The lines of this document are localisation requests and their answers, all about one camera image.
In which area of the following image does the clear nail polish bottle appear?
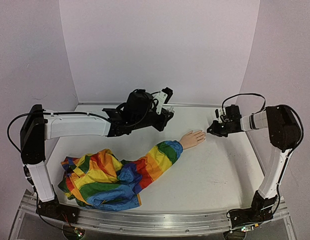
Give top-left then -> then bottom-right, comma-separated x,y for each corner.
167,106 -> 175,113

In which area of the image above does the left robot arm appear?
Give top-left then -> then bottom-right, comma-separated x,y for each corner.
15,87 -> 174,224

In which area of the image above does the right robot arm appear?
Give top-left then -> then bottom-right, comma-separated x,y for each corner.
206,104 -> 304,232

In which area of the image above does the mannequin hand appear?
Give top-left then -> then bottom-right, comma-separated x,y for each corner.
179,130 -> 206,150

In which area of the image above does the rainbow striped jacket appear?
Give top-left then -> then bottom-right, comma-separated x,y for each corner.
58,140 -> 183,212

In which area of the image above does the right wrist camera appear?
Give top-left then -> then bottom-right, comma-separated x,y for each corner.
215,107 -> 228,123

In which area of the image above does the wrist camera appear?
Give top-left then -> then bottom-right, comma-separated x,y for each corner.
215,107 -> 228,123
153,87 -> 173,115

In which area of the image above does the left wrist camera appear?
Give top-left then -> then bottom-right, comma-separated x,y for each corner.
153,87 -> 173,115

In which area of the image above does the black right camera cable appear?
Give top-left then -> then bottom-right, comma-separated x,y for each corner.
221,93 -> 267,113

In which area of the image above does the black camera cable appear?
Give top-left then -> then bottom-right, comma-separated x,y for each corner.
7,112 -> 56,153
221,93 -> 267,113

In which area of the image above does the aluminium front rail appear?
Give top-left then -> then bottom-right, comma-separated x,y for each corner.
17,206 -> 291,237

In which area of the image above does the black left camera cable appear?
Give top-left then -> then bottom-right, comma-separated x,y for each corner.
7,112 -> 56,153

